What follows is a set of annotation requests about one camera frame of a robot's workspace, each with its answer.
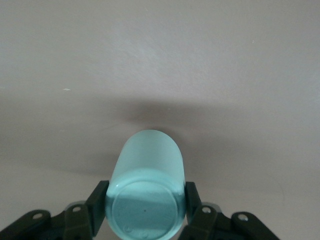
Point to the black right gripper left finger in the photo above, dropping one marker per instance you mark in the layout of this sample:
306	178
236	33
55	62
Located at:
75	220

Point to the mint green plastic cup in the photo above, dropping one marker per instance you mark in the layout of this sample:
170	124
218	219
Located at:
147	175

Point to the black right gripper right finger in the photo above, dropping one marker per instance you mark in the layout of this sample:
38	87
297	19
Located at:
212	225

